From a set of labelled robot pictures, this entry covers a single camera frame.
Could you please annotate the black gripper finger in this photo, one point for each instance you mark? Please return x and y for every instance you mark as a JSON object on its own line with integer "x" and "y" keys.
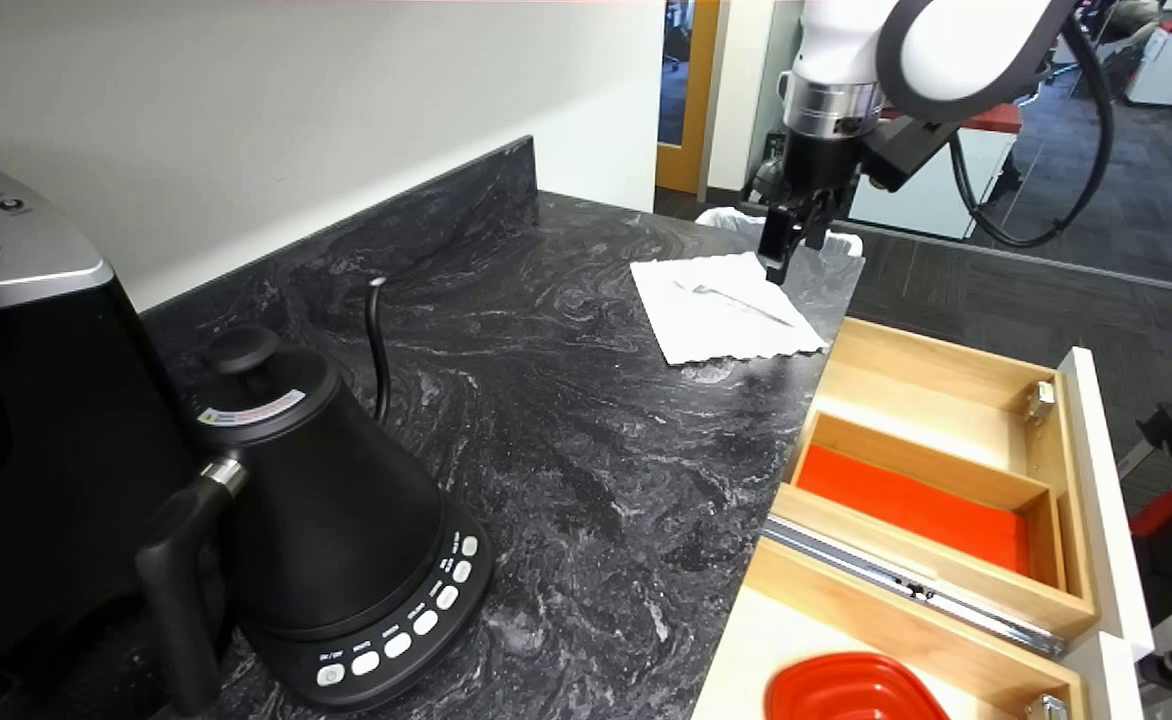
{"x": 779, "y": 245}
{"x": 821, "y": 221}

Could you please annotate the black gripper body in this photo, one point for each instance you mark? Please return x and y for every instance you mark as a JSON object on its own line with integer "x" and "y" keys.
{"x": 821, "y": 163}

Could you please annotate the wooden tray insert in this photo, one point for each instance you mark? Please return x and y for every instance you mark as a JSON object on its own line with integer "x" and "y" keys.
{"x": 939, "y": 463}

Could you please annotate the black and silver coffee machine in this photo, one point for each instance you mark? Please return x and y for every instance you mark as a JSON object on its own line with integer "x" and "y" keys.
{"x": 51, "y": 402}

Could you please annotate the metal drawer bracket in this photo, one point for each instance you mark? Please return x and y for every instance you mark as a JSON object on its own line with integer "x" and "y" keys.
{"x": 1043, "y": 399}
{"x": 1044, "y": 707}

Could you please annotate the crumpled white cloth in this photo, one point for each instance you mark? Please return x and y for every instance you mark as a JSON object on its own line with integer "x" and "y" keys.
{"x": 730, "y": 219}

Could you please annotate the orange cloth liner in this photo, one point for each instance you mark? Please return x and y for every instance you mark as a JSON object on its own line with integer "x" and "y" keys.
{"x": 906, "y": 507}

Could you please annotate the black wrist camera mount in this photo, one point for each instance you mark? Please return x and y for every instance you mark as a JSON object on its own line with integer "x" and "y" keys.
{"x": 906, "y": 151}

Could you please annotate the silver metal fork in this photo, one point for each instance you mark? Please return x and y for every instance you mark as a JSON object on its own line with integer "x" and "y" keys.
{"x": 747, "y": 302}

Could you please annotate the wooden door frame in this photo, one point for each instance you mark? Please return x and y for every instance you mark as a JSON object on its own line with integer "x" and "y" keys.
{"x": 703, "y": 95}

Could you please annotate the white paper napkin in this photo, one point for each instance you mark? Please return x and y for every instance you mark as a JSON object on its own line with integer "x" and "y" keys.
{"x": 711, "y": 324}

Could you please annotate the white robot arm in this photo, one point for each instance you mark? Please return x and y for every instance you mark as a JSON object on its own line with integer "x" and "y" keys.
{"x": 970, "y": 44}

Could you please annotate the wooden drawer organizer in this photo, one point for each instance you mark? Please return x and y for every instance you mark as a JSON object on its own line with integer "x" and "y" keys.
{"x": 944, "y": 387}

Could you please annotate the orange bowl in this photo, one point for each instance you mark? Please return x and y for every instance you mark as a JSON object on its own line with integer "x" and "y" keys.
{"x": 848, "y": 693}

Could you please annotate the black gooseneck kettle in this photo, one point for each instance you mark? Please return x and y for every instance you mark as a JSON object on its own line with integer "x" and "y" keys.
{"x": 331, "y": 534}

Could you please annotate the wooden drawer with red lid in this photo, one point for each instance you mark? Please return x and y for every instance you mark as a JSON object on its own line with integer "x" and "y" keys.
{"x": 878, "y": 622}

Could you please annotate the black kettle base with buttons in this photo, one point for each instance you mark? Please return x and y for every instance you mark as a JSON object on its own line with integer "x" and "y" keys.
{"x": 409, "y": 642}

